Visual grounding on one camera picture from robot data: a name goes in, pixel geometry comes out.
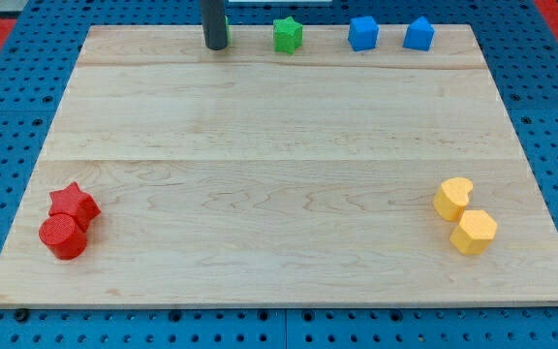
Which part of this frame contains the blue pentagon block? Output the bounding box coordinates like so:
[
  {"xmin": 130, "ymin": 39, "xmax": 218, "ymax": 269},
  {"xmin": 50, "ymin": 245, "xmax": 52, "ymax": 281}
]
[{"xmin": 403, "ymin": 16, "xmax": 435, "ymax": 51}]

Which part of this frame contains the yellow hexagon block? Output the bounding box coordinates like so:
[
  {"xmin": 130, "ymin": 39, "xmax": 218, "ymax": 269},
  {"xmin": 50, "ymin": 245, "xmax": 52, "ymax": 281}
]
[{"xmin": 449, "ymin": 209, "xmax": 498, "ymax": 255}]

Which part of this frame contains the green star block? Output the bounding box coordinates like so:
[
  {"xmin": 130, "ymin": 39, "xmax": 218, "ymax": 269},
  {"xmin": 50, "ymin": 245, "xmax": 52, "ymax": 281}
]
[{"xmin": 273, "ymin": 16, "xmax": 303, "ymax": 54}]

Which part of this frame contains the yellow heart block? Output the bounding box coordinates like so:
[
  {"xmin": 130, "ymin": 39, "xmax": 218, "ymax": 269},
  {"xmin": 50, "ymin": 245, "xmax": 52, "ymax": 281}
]
[{"xmin": 433, "ymin": 177, "xmax": 474, "ymax": 221}]

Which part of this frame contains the green block behind tool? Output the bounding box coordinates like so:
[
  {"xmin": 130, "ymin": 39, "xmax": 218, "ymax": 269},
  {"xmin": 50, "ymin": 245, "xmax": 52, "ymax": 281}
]
[{"xmin": 225, "ymin": 16, "xmax": 232, "ymax": 44}]

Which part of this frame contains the red cylinder block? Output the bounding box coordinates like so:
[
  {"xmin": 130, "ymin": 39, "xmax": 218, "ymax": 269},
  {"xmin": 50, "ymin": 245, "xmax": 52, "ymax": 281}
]
[{"xmin": 39, "ymin": 213, "xmax": 87, "ymax": 260}]

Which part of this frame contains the blue cube block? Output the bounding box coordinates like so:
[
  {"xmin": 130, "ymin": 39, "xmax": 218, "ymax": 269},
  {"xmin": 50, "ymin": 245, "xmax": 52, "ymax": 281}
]
[{"xmin": 348, "ymin": 16, "xmax": 379, "ymax": 51}]

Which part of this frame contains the red star block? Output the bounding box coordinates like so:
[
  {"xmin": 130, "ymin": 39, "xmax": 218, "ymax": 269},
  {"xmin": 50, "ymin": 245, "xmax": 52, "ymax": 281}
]
[{"xmin": 48, "ymin": 181, "xmax": 101, "ymax": 232}]

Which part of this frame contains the light wooden board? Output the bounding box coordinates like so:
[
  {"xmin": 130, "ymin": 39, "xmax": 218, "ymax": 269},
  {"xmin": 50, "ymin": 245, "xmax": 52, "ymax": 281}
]
[{"xmin": 0, "ymin": 24, "xmax": 558, "ymax": 309}]

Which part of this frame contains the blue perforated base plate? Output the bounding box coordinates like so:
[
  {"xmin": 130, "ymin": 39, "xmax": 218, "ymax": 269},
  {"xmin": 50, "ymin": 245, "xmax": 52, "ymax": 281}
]
[{"xmin": 0, "ymin": 1, "xmax": 558, "ymax": 348}]

